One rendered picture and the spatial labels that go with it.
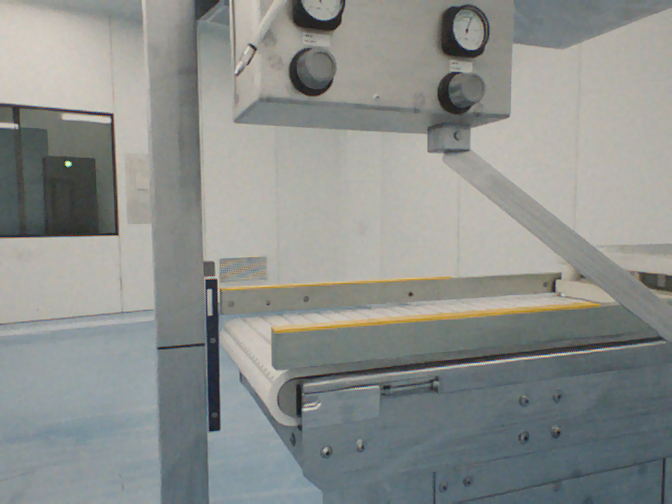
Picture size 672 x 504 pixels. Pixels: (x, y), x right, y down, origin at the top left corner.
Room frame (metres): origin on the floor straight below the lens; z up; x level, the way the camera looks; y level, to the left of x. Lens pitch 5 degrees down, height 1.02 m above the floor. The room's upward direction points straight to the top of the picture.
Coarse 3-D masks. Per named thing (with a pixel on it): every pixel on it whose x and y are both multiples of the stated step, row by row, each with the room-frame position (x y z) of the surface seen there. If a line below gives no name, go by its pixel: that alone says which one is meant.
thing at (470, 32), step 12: (444, 12) 0.45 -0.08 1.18; (456, 12) 0.44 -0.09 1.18; (468, 12) 0.44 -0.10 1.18; (480, 12) 0.45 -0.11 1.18; (444, 24) 0.45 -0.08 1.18; (456, 24) 0.44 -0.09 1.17; (468, 24) 0.44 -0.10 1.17; (480, 24) 0.45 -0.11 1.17; (444, 36) 0.44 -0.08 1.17; (456, 36) 0.44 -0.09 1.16; (468, 36) 0.44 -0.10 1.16; (480, 36) 0.45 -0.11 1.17; (444, 48) 0.45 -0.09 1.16; (456, 48) 0.44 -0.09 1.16; (468, 48) 0.44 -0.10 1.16; (480, 48) 0.45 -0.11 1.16
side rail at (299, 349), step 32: (448, 320) 0.49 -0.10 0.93; (480, 320) 0.50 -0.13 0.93; (512, 320) 0.51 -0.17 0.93; (544, 320) 0.53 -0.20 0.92; (576, 320) 0.54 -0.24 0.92; (608, 320) 0.56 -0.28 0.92; (640, 320) 0.57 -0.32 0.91; (288, 352) 0.43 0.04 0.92; (320, 352) 0.44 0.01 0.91; (352, 352) 0.45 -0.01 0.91; (384, 352) 0.46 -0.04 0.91; (416, 352) 0.48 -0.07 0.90; (448, 352) 0.49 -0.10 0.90
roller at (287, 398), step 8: (288, 384) 0.45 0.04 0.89; (296, 384) 0.45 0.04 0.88; (280, 392) 0.45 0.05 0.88; (288, 392) 0.44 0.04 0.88; (296, 392) 0.45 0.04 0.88; (280, 400) 0.44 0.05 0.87; (288, 400) 0.44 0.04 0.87; (296, 400) 0.45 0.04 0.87; (280, 408) 0.45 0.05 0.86; (288, 408) 0.44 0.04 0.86; (296, 408) 0.45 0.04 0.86; (296, 416) 0.45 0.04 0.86
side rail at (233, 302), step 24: (288, 288) 0.71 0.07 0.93; (312, 288) 0.73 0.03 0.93; (336, 288) 0.74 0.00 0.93; (360, 288) 0.75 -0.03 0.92; (384, 288) 0.76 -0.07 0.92; (408, 288) 0.78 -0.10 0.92; (432, 288) 0.79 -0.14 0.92; (456, 288) 0.81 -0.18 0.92; (480, 288) 0.82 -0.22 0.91; (504, 288) 0.84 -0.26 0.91; (528, 288) 0.85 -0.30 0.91; (552, 288) 0.87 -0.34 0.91; (240, 312) 0.69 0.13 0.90; (264, 312) 0.70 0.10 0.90
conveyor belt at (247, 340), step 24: (336, 312) 0.72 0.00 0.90; (360, 312) 0.72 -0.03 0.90; (384, 312) 0.72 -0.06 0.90; (408, 312) 0.72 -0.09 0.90; (432, 312) 0.72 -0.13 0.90; (240, 336) 0.60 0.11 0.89; (264, 336) 0.58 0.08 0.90; (600, 336) 0.57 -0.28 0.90; (624, 336) 0.59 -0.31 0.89; (648, 336) 0.60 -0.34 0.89; (240, 360) 0.56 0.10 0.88; (264, 360) 0.50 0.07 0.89; (384, 360) 0.48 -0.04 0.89; (408, 360) 0.49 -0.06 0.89; (432, 360) 0.50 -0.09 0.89; (264, 384) 0.46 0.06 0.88
